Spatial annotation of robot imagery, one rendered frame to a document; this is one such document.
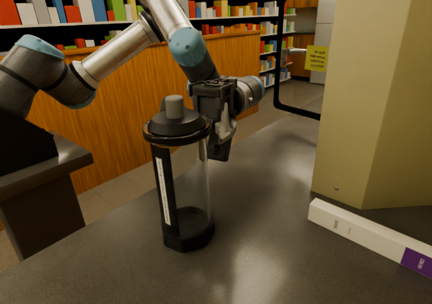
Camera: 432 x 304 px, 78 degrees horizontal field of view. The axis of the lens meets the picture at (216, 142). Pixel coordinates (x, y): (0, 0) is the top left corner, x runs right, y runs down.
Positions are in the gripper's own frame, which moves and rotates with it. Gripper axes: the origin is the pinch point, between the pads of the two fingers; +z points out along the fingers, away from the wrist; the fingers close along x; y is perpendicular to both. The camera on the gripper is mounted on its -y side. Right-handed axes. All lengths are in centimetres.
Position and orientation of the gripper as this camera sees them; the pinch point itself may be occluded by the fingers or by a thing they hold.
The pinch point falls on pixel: (179, 137)
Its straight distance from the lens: 44.3
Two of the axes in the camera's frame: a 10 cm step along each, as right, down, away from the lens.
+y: 0.0, -9.3, -3.7
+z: -4.5, 3.3, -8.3
